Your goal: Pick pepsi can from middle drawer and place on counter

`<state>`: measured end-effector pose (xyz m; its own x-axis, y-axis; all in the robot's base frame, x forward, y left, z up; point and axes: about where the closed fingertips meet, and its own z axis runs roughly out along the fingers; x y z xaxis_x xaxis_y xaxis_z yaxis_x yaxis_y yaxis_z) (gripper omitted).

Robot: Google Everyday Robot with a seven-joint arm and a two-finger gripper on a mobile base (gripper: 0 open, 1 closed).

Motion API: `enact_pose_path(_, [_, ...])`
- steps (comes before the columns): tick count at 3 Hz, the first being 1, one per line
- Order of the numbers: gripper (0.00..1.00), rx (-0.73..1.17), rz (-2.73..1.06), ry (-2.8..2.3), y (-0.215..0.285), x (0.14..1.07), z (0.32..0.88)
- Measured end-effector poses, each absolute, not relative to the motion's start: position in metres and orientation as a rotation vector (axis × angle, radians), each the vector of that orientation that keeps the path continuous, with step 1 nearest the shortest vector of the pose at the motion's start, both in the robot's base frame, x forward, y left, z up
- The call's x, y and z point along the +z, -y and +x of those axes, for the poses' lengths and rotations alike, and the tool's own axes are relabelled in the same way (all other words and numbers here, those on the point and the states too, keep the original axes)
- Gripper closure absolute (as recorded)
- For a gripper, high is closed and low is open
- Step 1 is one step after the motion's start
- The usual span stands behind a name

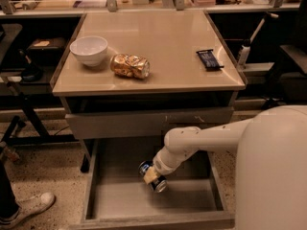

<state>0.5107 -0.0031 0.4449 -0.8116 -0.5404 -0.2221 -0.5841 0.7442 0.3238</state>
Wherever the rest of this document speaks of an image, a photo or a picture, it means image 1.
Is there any white ceramic bowl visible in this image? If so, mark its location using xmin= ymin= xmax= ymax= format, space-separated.
xmin=70 ymin=35 xmax=108 ymax=67

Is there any crushed gold can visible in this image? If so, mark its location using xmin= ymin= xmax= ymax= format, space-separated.
xmin=110 ymin=54 xmax=150 ymax=80

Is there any closed grey top drawer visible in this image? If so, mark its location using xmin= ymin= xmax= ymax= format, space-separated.
xmin=65 ymin=107 xmax=233 ymax=140

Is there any white sneaker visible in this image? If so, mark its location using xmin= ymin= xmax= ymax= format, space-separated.
xmin=0 ymin=192 xmax=56 ymax=230

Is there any dark trouser leg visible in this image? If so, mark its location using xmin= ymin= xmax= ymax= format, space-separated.
xmin=0 ymin=162 xmax=19 ymax=219

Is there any black box with label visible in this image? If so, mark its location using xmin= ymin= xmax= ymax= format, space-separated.
xmin=27 ymin=37 xmax=66 ymax=60

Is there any open grey middle drawer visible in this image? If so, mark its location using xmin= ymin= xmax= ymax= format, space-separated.
xmin=69 ymin=136 xmax=234 ymax=230

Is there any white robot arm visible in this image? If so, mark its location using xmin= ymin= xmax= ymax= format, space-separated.
xmin=140 ymin=105 xmax=307 ymax=230

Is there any blue pepsi can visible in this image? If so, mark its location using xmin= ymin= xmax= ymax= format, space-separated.
xmin=138 ymin=161 xmax=167 ymax=193

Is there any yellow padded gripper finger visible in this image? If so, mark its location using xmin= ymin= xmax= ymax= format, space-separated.
xmin=143 ymin=167 xmax=160 ymax=184

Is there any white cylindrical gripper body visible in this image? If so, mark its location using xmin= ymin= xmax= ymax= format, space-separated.
xmin=153 ymin=146 xmax=194 ymax=175

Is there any dark blue snack bar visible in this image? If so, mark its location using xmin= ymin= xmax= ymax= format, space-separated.
xmin=196 ymin=49 xmax=223 ymax=70

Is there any black office chair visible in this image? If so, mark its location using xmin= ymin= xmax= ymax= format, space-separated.
xmin=262 ymin=0 xmax=307 ymax=109

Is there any grey drawer cabinet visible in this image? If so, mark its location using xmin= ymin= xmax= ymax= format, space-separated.
xmin=52 ymin=10 xmax=246 ymax=171

